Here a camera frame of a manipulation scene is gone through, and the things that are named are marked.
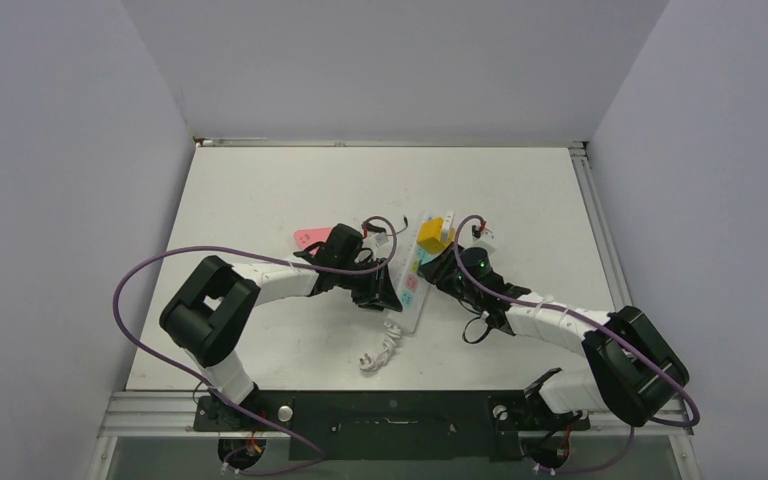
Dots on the white power strip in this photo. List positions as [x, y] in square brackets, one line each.
[410, 287]

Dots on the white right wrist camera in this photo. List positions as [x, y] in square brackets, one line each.
[487, 241]

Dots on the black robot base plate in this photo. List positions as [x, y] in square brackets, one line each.
[387, 425]

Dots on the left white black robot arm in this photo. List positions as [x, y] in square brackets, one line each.
[207, 315]

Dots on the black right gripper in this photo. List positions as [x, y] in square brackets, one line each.
[439, 272]

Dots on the white power strip cord plug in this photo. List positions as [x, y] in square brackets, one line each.
[389, 345]

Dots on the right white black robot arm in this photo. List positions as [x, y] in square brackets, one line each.
[631, 372]

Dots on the yellow plug adapter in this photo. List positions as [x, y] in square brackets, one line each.
[429, 236]

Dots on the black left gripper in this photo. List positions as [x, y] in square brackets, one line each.
[377, 292]

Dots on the pink triangular plug adapter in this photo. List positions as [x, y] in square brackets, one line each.
[305, 238]

